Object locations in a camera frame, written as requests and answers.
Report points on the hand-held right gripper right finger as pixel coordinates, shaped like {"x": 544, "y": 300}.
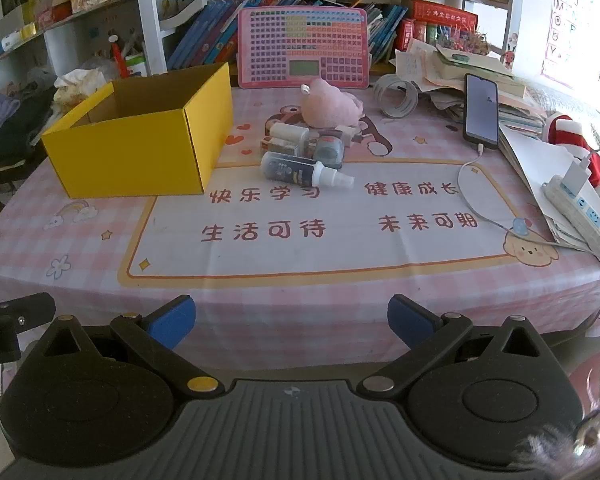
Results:
{"x": 410, "y": 317}

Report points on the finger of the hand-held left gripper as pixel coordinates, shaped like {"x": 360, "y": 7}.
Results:
{"x": 25, "y": 312}

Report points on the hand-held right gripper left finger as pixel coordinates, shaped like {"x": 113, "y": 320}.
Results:
{"x": 172, "y": 317}

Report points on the yellow cardboard box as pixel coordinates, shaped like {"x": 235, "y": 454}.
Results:
{"x": 130, "y": 160}

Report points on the small grey jar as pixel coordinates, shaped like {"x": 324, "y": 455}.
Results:
{"x": 328, "y": 154}

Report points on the dark spray bottle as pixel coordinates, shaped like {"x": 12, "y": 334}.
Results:
{"x": 290, "y": 169}

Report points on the small white eraser box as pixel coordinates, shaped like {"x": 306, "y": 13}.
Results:
{"x": 280, "y": 146}

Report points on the small white bottle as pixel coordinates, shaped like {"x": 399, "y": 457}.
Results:
{"x": 290, "y": 132}

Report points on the clear tape roll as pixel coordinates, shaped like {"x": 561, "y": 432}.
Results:
{"x": 412, "y": 96}

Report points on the pink plush toy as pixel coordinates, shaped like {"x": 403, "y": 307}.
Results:
{"x": 330, "y": 105}

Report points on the pile of clothes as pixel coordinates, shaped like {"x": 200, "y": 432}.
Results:
{"x": 10, "y": 120}

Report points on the white power strip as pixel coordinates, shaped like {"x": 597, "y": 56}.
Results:
{"x": 585, "y": 215}

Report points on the white charger plug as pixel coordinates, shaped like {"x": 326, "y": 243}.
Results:
{"x": 575, "y": 177}

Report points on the black smartphone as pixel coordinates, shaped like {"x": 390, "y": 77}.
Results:
{"x": 480, "y": 110}

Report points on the white green pen cup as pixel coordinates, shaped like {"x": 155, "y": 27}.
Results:
{"x": 136, "y": 67}

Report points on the pile of papers and books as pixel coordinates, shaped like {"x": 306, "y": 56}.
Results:
{"x": 445, "y": 60}

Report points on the row of blue books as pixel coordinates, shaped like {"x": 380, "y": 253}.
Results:
{"x": 205, "y": 35}

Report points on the pink keyboard learning tablet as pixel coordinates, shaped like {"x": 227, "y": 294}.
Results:
{"x": 300, "y": 35}

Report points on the red box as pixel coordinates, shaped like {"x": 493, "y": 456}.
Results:
{"x": 445, "y": 12}

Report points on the white shelf unit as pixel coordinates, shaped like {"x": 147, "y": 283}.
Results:
{"x": 145, "y": 10}

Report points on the alphabet wall poster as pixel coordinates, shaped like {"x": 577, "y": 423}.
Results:
{"x": 575, "y": 10}

